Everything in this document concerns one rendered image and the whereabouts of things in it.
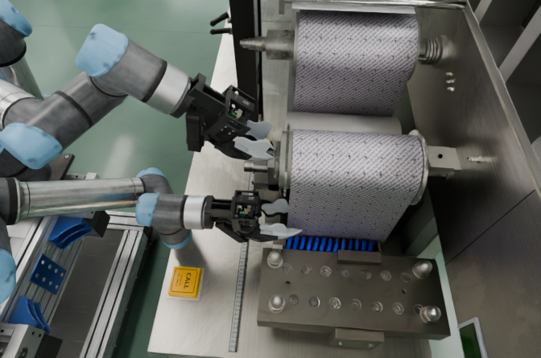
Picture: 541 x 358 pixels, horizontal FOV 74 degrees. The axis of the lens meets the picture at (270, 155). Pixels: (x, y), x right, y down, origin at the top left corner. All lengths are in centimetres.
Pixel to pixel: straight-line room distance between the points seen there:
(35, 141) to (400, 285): 75
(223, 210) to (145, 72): 34
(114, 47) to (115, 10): 311
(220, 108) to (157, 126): 194
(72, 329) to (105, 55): 144
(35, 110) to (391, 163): 59
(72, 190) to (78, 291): 104
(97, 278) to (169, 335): 94
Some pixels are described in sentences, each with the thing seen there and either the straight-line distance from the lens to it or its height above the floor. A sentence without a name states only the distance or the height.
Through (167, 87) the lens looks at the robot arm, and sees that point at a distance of 58.
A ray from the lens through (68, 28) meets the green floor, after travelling 362.
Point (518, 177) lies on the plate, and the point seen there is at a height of 142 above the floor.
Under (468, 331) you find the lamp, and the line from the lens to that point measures 74.
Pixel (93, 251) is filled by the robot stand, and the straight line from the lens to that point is 193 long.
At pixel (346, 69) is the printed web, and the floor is 134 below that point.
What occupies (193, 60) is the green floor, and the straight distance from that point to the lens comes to 294.
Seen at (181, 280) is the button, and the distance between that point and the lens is 98.
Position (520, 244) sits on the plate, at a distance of 61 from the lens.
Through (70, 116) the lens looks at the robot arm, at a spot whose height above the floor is 143.
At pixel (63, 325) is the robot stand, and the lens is 187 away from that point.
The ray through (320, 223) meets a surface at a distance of 83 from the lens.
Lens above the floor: 184
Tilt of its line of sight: 55 degrees down
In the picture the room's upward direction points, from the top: straight up
